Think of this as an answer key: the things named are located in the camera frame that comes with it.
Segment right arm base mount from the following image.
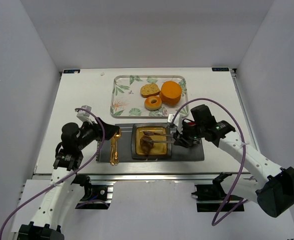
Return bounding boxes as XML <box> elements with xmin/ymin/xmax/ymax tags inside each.
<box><xmin>191</xmin><ymin>173</ymin><xmax>232</xmax><ymax>213</ymax></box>

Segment blue right corner label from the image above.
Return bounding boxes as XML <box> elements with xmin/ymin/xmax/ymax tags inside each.
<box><xmin>211</xmin><ymin>67</ymin><xmax>230</xmax><ymax>72</ymax></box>

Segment black square plate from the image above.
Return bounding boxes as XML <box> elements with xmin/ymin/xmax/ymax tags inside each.
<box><xmin>131</xmin><ymin>123</ymin><xmax>172</xmax><ymax>160</ymax></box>

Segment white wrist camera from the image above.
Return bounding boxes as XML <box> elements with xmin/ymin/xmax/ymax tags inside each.
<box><xmin>76</xmin><ymin>105</ymin><xmax>92</xmax><ymax>124</ymax></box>
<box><xmin>167</xmin><ymin>114</ymin><xmax>182</xmax><ymax>130</ymax></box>

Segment gold fork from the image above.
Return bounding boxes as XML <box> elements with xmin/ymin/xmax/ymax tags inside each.
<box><xmin>110</xmin><ymin>138</ymin><xmax>115</xmax><ymax>166</ymax></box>

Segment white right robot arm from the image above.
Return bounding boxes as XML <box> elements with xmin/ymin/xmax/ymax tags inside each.
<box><xmin>167</xmin><ymin>104</ymin><xmax>294</xmax><ymax>218</ymax></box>

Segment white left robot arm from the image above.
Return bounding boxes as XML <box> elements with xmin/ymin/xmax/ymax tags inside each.
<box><xmin>18</xmin><ymin>120</ymin><xmax>120</xmax><ymax>240</ymax></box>

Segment metal tongs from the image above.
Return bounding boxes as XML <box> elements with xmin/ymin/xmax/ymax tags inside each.
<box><xmin>143</xmin><ymin>131</ymin><xmax>175</xmax><ymax>144</ymax></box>

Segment glazed donut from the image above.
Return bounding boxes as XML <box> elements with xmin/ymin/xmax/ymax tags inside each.
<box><xmin>144</xmin><ymin>96</ymin><xmax>162</xmax><ymax>111</ymax></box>

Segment blue corner label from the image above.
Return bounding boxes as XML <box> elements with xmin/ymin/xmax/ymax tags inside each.
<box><xmin>63</xmin><ymin>69</ymin><xmax>80</xmax><ymax>74</ymax></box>
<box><xmin>211</xmin><ymin>67</ymin><xmax>230</xmax><ymax>72</ymax></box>

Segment aluminium table frame rail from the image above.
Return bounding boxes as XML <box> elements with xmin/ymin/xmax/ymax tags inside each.
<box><xmin>31</xmin><ymin>171</ymin><xmax>271</xmax><ymax>183</ymax></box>

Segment brown chocolate croissant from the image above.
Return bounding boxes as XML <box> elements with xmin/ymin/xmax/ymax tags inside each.
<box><xmin>140</xmin><ymin>135</ymin><xmax>154</xmax><ymax>155</ymax></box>

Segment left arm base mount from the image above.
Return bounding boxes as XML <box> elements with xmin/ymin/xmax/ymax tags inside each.
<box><xmin>73</xmin><ymin>175</ymin><xmax>113</xmax><ymax>210</ymax></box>

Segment large orange bun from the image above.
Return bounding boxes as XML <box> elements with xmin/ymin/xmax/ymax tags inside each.
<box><xmin>159</xmin><ymin>81</ymin><xmax>182</xmax><ymax>106</ymax></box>

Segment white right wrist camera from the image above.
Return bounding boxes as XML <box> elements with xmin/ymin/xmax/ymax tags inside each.
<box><xmin>167</xmin><ymin>114</ymin><xmax>182</xmax><ymax>130</ymax></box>

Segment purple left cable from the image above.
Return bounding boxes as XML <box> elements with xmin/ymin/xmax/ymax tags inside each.
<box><xmin>0</xmin><ymin>107</ymin><xmax>109</xmax><ymax>240</ymax></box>

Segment floral serving tray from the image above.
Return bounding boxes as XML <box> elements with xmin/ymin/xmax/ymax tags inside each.
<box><xmin>110</xmin><ymin>75</ymin><xmax>188</xmax><ymax>118</ymax></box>

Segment purple cable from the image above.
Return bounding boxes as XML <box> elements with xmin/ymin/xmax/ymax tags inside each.
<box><xmin>170</xmin><ymin>97</ymin><xmax>246</xmax><ymax>226</ymax></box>
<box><xmin>0</xmin><ymin>107</ymin><xmax>109</xmax><ymax>240</ymax></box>

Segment gold spoon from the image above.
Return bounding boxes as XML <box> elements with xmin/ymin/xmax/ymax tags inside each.
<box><xmin>113</xmin><ymin>129</ymin><xmax>121</xmax><ymax>165</ymax></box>

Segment blue left corner label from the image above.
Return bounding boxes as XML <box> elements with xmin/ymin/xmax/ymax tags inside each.
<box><xmin>63</xmin><ymin>69</ymin><xmax>80</xmax><ymax>74</ymax></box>

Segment sliced bread piece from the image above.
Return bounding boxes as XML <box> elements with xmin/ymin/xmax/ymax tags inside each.
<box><xmin>140</xmin><ymin>83</ymin><xmax>160</xmax><ymax>98</ymax></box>

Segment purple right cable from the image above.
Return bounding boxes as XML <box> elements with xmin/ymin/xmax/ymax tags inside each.
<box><xmin>170</xmin><ymin>97</ymin><xmax>246</xmax><ymax>226</ymax></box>

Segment dark grey placemat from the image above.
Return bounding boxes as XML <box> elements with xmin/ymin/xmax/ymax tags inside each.
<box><xmin>95</xmin><ymin>122</ymin><xmax>205</xmax><ymax>163</ymax></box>

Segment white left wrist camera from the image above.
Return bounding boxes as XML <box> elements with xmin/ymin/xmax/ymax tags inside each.
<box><xmin>76</xmin><ymin>105</ymin><xmax>92</xmax><ymax>124</ymax></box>

